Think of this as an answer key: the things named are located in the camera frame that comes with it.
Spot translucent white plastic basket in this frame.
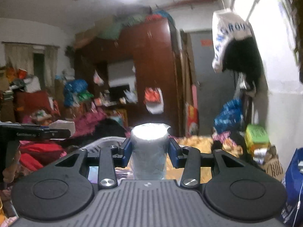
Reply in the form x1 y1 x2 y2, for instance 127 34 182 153
82 136 125 154

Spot white tissue roll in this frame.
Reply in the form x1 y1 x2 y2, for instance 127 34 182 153
130 123 170 180

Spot pink floral bedding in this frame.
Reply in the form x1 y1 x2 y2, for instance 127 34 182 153
0 115 70 190

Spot red cloth covered furniture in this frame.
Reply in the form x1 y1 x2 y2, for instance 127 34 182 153
14 91 61 124

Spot brown paper burger bag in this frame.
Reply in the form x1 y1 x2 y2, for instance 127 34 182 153
261 145 284 182

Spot blue printed shopping bag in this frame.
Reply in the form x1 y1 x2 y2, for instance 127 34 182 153
280 148 302 226

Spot black garment on bed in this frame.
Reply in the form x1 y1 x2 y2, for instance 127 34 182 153
212 130 264 168

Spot green lidded box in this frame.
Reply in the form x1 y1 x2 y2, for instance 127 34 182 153
244 124 270 152

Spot maroon plaid blanket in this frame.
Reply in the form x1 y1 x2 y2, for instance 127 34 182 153
71 109 107 138

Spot blue plastic bag by door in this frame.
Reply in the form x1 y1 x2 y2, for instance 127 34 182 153
213 99 243 133

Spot blue bags pile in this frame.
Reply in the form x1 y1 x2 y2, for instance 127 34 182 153
63 79 94 107

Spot beige window curtains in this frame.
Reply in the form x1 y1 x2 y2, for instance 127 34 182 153
2 42 59 88

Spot red festive gift bag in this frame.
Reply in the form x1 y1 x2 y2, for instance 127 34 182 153
185 103 199 137

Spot small hanging pink bag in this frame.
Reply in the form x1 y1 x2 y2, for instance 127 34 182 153
94 70 104 86

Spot grey door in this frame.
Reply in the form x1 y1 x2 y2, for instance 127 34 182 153
189 30 235 135

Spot hanging red white bag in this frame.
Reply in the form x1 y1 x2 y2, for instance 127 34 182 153
144 88 164 114

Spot dark red wooden wardrobe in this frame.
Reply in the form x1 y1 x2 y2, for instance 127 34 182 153
74 18 183 136

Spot hanging white black jacket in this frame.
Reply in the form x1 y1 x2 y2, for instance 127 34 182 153
212 9 261 97

